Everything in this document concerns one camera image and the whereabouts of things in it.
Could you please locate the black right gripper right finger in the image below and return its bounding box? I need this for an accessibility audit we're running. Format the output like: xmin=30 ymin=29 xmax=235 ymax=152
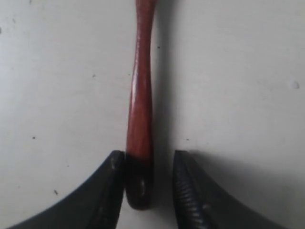
xmin=172 ymin=150 xmax=305 ymax=229

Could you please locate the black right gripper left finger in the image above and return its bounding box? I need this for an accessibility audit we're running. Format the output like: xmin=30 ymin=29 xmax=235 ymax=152
xmin=13 ymin=151 xmax=124 ymax=229

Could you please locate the reddish brown wooden spoon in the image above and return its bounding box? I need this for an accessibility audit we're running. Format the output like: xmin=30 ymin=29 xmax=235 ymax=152
xmin=125 ymin=0 xmax=156 ymax=210

